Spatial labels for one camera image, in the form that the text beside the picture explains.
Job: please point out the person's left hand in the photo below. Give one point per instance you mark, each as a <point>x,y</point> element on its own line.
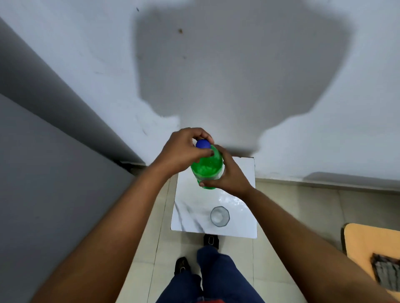
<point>176,153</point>

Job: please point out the person's right hand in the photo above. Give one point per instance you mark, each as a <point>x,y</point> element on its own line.
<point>232,176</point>

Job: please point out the person's left thumb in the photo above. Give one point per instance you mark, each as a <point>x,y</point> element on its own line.
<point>203,153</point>

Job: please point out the person's right thumb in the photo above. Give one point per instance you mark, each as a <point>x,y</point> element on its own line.
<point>224,156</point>

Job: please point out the blue bottle cap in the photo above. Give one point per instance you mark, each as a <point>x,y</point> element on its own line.
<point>202,144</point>

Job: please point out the green plastic bottle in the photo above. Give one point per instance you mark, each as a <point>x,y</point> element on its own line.
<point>207,168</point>

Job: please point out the person's right forearm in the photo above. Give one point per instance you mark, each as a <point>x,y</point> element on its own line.
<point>306,249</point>

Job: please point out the person's left forearm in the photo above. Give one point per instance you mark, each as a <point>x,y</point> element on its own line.
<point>112,237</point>

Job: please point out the clear drinking glass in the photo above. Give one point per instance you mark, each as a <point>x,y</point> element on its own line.
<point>220,216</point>

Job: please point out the black right shoe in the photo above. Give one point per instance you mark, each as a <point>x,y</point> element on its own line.
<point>211,241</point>

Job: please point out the black shoe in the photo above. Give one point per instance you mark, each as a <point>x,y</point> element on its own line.
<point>182,265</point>
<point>211,241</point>

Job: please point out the black left shoe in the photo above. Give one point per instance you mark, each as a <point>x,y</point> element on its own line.
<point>182,265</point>

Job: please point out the blue jeans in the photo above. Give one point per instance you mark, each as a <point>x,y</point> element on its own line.
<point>223,277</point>

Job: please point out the orange chair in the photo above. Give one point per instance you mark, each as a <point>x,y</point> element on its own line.
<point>359,243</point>

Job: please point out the grey cloth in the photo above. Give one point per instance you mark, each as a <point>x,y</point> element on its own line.
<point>387,272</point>

